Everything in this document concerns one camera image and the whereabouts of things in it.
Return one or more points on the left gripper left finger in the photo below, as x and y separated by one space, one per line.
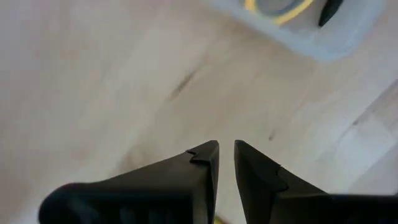
140 196

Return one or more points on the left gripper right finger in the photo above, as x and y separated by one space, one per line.
280 205

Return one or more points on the clear pencil box pink lid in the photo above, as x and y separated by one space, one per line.
311 43

